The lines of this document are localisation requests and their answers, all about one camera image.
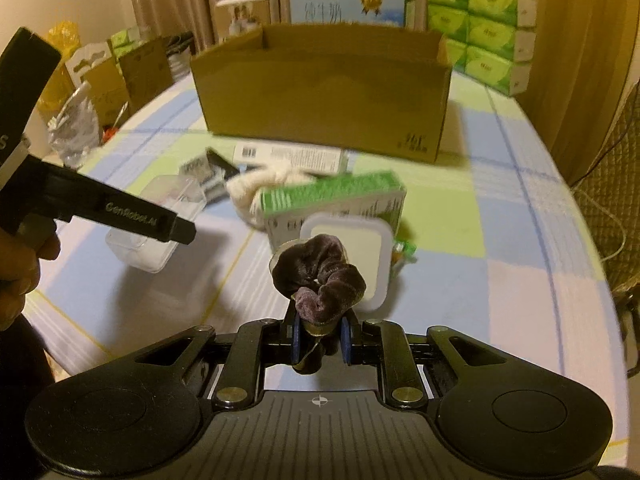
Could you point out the blue milk carton box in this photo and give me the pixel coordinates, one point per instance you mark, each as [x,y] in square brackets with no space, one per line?
[393,13]

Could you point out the dark purple velvet scrunchie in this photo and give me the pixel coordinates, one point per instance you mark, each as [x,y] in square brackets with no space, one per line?
[318,277]

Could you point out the quilted brown chair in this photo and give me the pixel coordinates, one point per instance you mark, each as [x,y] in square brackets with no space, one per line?
[608,196]

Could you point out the black white sachet packet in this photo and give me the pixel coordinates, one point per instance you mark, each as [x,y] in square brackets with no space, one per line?
[210,177]

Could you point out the white sock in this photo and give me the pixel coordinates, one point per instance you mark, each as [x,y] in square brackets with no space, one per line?
[245,190]

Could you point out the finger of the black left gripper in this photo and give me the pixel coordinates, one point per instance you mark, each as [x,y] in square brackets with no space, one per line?
[70,195]

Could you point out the brown paper bag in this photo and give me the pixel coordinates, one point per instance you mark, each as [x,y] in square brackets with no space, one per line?
[131,81]

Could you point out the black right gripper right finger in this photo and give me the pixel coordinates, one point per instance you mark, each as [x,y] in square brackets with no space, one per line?
[350,338]

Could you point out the crumpled silver plastic bag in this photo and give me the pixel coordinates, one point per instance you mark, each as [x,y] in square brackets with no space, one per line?
[75,131]

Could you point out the clear plastic container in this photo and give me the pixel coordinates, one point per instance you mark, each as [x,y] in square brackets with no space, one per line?
[181,194]

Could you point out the white long medicine box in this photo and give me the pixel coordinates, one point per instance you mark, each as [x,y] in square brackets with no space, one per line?
[314,159]

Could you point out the green wet wipes pack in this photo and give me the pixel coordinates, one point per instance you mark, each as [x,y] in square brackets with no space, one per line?
[363,211]

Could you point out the green tissue pack stack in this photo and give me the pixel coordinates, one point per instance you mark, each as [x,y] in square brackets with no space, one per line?
[491,41]

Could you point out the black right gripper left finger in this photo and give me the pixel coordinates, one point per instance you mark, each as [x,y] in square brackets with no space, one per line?
[291,335]

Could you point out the large brown cardboard box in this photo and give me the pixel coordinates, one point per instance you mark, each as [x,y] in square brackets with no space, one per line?
[369,88]

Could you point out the small white product box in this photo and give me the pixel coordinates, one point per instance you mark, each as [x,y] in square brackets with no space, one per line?
[236,17]

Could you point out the yellow plastic bag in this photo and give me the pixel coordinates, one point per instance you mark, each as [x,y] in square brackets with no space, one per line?
[65,37]

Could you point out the person's left hand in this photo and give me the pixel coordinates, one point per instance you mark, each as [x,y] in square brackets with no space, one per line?
[20,273]

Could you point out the black lighter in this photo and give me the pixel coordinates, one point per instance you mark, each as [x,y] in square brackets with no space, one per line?
[217,162]

